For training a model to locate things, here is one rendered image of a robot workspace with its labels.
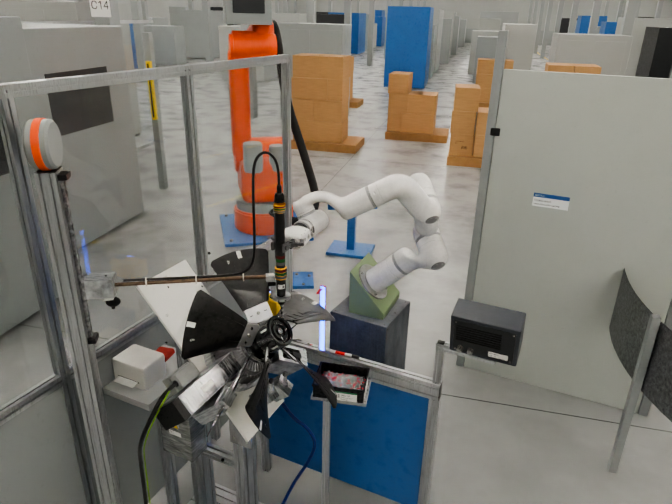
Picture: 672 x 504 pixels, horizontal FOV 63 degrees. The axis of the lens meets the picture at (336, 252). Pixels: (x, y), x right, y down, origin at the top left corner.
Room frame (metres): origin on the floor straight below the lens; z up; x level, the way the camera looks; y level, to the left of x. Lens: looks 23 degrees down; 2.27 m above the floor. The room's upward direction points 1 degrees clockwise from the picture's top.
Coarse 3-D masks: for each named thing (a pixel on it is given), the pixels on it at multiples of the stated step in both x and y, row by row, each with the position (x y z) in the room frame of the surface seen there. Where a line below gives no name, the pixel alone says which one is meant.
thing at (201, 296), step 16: (192, 304) 1.56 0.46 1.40; (208, 304) 1.59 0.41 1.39; (192, 320) 1.54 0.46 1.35; (208, 320) 1.57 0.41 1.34; (224, 320) 1.61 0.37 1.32; (240, 320) 1.64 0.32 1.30; (192, 336) 1.52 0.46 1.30; (208, 336) 1.56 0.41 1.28; (224, 336) 1.60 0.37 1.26; (240, 336) 1.64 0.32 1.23; (192, 352) 1.51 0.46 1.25; (208, 352) 1.56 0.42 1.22
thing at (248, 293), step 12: (252, 252) 1.94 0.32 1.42; (264, 252) 1.96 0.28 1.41; (216, 264) 1.87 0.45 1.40; (240, 264) 1.89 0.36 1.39; (264, 264) 1.91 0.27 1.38; (228, 276) 1.85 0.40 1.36; (228, 288) 1.82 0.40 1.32; (240, 288) 1.83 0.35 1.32; (252, 288) 1.83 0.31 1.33; (264, 288) 1.83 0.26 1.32; (240, 300) 1.80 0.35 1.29; (252, 300) 1.80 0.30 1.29; (264, 300) 1.80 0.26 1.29
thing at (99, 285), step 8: (96, 272) 1.73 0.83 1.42; (104, 272) 1.73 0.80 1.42; (112, 272) 1.73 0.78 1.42; (88, 280) 1.67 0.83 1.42; (96, 280) 1.67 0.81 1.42; (104, 280) 1.67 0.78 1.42; (112, 280) 1.69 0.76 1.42; (88, 288) 1.66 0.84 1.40; (96, 288) 1.67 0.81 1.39; (104, 288) 1.67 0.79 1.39; (112, 288) 1.68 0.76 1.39; (88, 296) 1.66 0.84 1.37; (96, 296) 1.67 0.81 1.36; (104, 296) 1.67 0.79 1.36; (112, 296) 1.67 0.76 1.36
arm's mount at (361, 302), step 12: (360, 264) 2.47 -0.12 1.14; (372, 264) 2.54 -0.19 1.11; (360, 288) 2.34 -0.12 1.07; (396, 288) 2.54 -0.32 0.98; (360, 300) 2.34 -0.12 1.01; (372, 300) 2.32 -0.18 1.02; (384, 300) 2.38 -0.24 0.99; (396, 300) 2.49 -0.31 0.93; (360, 312) 2.34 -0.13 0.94; (372, 312) 2.32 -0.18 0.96; (384, 312) 2.31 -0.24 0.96
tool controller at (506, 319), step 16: (464, 304) 1.88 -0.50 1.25; (480, 304) 1.88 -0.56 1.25; (464, 320) 1.81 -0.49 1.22; (480, 320) 1.79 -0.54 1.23; (496, 320) 1.79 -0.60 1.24; (512, 320) 1.78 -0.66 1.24; (464, 336) 1.82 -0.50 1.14; (480, 336) 1.79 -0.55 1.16; (496, 336) 1.77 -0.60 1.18; (512, 336) 1.74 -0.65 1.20; (464, 352) 1.85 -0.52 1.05; (480, 352) 1.81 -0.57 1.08; (496, 352) 1.78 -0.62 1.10; (512, 352) 1.75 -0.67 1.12
